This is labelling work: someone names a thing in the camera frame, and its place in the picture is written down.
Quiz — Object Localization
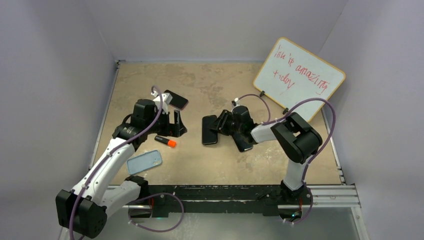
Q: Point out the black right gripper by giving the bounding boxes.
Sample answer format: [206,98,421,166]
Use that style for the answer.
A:
[208,109,244,136]

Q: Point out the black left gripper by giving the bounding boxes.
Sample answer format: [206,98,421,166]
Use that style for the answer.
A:
[145,108,186,138]

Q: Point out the black phone silver frame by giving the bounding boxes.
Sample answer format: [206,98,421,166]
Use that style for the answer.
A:
[201,115,218,146]

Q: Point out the black phone dark frame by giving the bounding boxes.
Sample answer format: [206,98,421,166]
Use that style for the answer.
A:
[232,132,253,153]

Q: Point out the light blue phone case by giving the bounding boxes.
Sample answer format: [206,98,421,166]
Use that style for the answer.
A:
[126,150,163,175]

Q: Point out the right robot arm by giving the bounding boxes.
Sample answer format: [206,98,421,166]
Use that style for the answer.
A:
[207,105,323,204]

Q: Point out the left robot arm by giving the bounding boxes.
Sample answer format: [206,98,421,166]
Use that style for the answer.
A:
[55,97,187,240]

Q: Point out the phone in purple case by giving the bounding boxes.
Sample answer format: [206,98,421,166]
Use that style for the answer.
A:
[164,89,189,110]

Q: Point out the black orange highlighter marker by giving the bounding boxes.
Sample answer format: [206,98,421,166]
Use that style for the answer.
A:
[154,135,177,148]

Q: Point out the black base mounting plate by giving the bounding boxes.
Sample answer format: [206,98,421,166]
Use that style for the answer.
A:
[128,184,313,220]

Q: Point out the whiteboard with red writing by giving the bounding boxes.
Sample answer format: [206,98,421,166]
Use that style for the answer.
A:
[253,37,346,122]

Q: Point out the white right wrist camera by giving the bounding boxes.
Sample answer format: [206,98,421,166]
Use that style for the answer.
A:
[231,97,240,107]

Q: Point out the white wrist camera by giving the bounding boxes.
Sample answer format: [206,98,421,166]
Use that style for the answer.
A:
[151,91,173,112]
[231,97,240,107]

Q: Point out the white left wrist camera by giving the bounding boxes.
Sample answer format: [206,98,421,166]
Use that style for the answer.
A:
[151,91,173,112]

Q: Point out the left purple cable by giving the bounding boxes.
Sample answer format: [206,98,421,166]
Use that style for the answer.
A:
[67,85,185,240]

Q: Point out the purple cable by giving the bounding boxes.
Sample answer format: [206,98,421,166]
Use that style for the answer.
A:
[231,93,337,226]
[67,85,185,240]

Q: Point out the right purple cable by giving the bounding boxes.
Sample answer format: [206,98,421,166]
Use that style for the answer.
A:
[231,93,337,226]

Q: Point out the aluminium frame rail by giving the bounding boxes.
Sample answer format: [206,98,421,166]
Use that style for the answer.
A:
[58,184,370,240]

